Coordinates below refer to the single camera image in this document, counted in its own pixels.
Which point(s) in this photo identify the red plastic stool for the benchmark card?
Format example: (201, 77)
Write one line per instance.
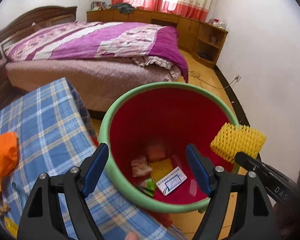
(165, 218)

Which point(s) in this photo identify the red bin with green rim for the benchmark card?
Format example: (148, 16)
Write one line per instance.
(165, 110)

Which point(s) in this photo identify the floral curtain with red hem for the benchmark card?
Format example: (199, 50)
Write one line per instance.
(190, 2)

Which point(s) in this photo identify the blue plaid blanket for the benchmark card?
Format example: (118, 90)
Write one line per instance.
(47, 120)

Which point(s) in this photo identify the row of books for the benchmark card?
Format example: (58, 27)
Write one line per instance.
(98, 5)

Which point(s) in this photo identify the long low wooden cabinet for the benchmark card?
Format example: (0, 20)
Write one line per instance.
(187, 27)

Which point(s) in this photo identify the bed with pink bedspread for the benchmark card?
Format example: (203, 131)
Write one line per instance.
(65, 80)

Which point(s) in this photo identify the white and green box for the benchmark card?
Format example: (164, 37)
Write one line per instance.
(171, 181)

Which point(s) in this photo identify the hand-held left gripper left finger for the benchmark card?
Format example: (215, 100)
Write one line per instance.
(95, 170)

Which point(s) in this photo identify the dark wooden headboard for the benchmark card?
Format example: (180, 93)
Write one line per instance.
(27, 17)

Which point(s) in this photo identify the flat black device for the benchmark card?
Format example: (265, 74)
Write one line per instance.
(205, 55)

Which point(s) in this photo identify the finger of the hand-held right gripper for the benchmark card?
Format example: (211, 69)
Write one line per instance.
(250, 163)

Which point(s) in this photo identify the person's left hand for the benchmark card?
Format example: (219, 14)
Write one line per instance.
(132, 237)

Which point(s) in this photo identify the small items on cabinet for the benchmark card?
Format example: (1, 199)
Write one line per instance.
(218, 23)

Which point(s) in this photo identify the orange foam fruit net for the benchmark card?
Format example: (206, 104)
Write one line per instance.
(5, 152)

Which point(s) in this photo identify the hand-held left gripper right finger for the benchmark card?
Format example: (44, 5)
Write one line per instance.
(198, 170)

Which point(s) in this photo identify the yellow wrapper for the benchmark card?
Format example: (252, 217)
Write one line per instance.
(11, 226)

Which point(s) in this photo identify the wall socket with plug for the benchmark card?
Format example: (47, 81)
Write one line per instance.
(238, 78)

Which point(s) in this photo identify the dark crumpled clothes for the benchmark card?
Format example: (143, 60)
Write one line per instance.
(126, 8)

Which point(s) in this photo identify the drinking glass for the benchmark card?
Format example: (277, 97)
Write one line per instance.
(213, 40)

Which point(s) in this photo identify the purple floral quilt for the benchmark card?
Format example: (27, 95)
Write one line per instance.
(77, 40)

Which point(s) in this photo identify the broken peanut shells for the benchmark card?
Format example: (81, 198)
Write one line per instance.
(3, 208)

